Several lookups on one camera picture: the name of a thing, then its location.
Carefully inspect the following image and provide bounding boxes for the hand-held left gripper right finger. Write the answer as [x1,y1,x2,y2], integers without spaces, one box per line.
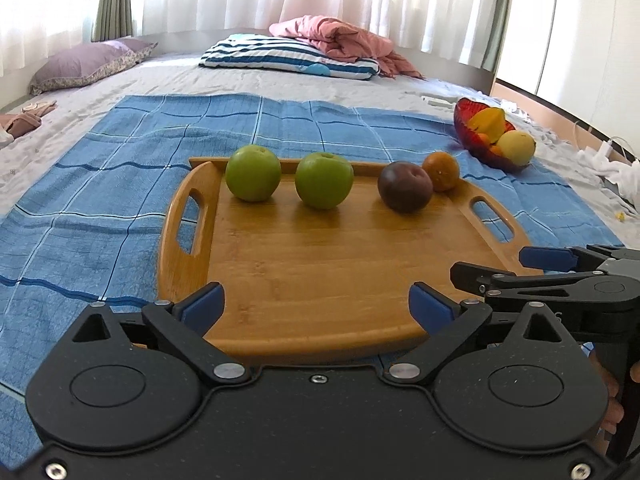
[382,282,583,387]

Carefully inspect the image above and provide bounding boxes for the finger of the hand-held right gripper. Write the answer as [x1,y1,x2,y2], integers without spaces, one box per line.
[519,244,627,272]
[450,261,602,307]

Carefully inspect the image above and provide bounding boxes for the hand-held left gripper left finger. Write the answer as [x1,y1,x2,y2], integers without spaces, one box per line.
[67,282,251,389]

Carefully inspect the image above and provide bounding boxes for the wooden tray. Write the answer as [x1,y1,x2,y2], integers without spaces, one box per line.
[157,156,543,366]

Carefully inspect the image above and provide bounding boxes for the dark red apple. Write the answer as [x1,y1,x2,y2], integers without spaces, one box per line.
[377,161,434,214]

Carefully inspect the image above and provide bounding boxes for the large brownish orange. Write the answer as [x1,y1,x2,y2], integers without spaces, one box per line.
[422,151,461,192]

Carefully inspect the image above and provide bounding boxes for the green apple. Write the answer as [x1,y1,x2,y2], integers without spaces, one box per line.
[294,152,355,210]
[225,145,282,203]

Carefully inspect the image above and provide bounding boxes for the person's right hand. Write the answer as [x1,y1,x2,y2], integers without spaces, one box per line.
[597,359,640,439]

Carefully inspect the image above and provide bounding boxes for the white clothes pile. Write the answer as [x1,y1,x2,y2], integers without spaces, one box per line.
[575,147,640,211]

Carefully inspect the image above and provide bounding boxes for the yellow pear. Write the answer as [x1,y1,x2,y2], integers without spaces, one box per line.
[497,130,537,167]

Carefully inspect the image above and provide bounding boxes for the yellow starfruit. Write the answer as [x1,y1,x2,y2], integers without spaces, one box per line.
[467,107,516,143]

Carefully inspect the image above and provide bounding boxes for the red glass bowl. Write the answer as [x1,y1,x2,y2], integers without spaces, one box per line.
[453,99,536,173]

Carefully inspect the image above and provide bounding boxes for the blue checked blanket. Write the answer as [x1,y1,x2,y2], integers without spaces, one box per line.
[0,92,626,461]

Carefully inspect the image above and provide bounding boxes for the white wardrobe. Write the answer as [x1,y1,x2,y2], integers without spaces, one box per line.
[495,0,640,161]

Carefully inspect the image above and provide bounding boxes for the white bed sheet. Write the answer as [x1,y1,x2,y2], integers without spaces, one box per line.
[0,50,640,241]

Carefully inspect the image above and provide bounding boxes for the green curtain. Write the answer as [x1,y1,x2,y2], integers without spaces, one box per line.
[92,0,132,43]
[482,0,516,73]

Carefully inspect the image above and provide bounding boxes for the pink clothing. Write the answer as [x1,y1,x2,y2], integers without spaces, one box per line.
[0,100,58,141]

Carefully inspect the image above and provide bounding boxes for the blue striped pillow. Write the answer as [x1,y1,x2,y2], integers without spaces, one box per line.
[199,34,381,81]

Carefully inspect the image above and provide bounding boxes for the purple pillow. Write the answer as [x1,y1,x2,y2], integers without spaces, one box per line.
[29,37,158,96]

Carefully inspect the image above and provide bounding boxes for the pink quilt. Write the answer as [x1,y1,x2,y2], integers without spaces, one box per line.
[269,15,426,80]

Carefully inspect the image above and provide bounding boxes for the white cable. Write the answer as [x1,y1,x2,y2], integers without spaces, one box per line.
[572,120,640,161]

